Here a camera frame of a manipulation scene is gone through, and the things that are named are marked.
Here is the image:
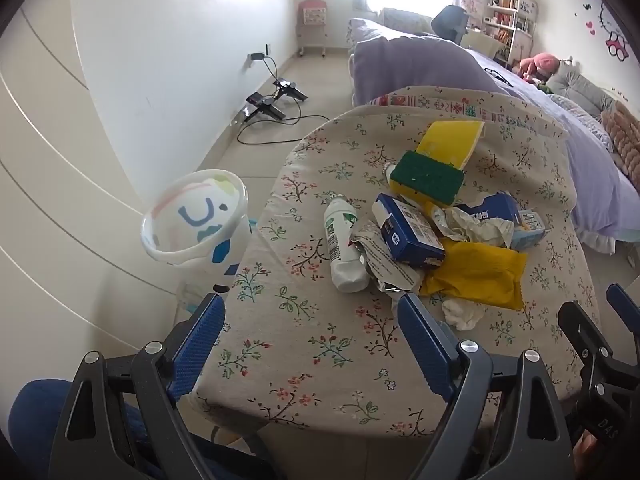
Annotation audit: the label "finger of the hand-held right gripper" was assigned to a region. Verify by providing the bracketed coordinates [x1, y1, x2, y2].
[606, 284, 640, 361]
[557, 301, 621, 402]

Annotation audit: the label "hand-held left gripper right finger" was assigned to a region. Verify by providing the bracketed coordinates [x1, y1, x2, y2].
[396, 292, 573, 480]

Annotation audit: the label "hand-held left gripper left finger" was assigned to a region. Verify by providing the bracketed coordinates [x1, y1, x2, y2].
[49, 292, 226, 480]

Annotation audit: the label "white tissue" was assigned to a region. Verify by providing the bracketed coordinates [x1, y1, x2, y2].
[441, 297, 487, 331]

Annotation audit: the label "white painted trash bin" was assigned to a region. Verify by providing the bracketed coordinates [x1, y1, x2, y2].
[141, 169, 253, 311]

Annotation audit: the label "yellow plastic packet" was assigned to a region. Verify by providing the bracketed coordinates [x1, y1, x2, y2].
[419, 237, 529, 311]

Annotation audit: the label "white paper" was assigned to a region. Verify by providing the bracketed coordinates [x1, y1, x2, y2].
[432, 206, 515, 248]

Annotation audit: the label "torn blue carton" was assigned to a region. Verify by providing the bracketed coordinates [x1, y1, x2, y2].
[457, 192, 521, 226]

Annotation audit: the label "printed silver wrapper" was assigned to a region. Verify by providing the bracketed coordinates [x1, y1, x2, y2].
[350, 220, 423, 293]

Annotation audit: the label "dark blue cardboard box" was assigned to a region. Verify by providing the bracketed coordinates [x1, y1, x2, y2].
[371, 193, 447, 267]

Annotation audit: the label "floral tablecloth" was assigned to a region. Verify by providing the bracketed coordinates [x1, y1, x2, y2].
[192, 87, 601, 441]

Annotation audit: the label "small light blue carton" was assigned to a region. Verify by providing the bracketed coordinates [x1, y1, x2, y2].
[510, 208, 551, 252]

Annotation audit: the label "white plastic bottle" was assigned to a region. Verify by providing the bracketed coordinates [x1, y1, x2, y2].
[324, 194, 371, 293]

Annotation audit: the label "bed with purple sheet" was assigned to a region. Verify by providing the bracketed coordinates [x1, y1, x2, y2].
[347, 17, 640, 256]

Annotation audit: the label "green and yellow sponge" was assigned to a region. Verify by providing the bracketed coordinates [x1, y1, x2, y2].
[389, 151, 466, 207]

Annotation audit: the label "brown knitted pillow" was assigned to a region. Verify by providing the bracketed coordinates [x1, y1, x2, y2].
[600, 101, 640, 181]

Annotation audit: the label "yellow paper box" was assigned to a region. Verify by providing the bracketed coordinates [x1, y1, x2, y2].
[415, 120, 487, 171]

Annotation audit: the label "white wardrobe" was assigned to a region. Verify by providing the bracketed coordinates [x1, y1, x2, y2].
[0, 7, 198, 401]

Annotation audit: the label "grey plush pillow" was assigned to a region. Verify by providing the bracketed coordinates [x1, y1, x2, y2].
[545, 60, 613, 116]

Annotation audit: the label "black phone stand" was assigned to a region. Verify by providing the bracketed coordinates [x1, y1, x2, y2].
[245, 92, 286, 122]
[272, 78, 310, 102]

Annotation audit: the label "pink plush toy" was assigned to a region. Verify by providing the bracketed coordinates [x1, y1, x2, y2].
[517, 52, 561, 81]

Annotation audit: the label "purple quilt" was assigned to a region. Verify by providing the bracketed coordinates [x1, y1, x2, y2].
[352, 35, 511, 106]

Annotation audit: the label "dark office chair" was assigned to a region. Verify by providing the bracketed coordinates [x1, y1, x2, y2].
[431, 5, 471, 45]

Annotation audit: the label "white bookshelf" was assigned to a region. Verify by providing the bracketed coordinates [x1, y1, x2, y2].
[482, 0, 538, 68]

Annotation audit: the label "pink chair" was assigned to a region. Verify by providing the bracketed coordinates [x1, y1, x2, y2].
[297, 0, 329, 58]

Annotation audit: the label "black device stands with cable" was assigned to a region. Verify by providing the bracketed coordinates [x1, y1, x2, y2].
[237, 55, 331, 145]

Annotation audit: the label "pink cat wall sticker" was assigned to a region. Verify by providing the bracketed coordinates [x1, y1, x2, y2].
[597, 2, 632, 63]

